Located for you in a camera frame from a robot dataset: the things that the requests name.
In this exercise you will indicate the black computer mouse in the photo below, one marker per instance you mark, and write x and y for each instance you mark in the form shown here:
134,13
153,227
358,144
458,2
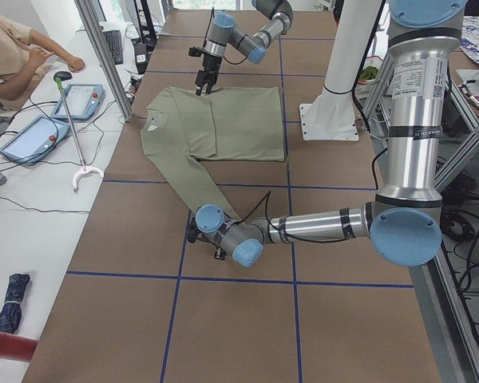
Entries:
63,75

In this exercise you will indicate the red cylinder bottle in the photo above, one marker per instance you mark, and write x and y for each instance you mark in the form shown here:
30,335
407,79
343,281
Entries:
16,348

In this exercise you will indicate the white neck label tag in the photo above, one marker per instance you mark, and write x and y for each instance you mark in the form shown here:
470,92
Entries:
152,125

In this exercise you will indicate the lower teach pendant tablet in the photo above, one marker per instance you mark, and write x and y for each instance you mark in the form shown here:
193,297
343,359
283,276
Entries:
35,141

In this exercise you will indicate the folded dark blue umbrella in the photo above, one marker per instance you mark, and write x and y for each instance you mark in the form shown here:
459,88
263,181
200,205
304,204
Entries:
11,312

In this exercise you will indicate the upper teach pendant tablet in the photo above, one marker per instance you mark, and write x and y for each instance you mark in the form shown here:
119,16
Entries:
83,100

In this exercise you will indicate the white central pedestal column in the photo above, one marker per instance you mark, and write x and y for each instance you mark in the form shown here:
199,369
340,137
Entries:
331,116

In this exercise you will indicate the black keyboard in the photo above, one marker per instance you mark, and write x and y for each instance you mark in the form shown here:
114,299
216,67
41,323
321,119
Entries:
113,40

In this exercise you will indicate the teach pendant tablet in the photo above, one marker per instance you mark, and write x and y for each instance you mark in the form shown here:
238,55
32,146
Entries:
83,100
35,141

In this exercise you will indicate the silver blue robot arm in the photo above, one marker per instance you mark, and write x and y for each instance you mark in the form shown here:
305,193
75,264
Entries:
223,31
403,220

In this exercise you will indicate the aluminium frame post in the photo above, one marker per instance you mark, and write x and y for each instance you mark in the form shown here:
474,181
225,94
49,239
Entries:
89,17

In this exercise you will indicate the seated person in beige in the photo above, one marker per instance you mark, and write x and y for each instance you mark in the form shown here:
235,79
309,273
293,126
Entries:
23,56

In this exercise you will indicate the olive green long-sleeve shirt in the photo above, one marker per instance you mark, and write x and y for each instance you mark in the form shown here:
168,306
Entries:
243,124

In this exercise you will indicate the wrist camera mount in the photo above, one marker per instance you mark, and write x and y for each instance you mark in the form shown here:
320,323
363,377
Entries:
196,51
220,254

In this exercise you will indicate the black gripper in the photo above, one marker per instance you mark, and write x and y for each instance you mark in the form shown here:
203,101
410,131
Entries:
199,238
209,64

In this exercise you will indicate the reacher grabber stick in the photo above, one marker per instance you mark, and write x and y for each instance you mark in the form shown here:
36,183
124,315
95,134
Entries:
85,168

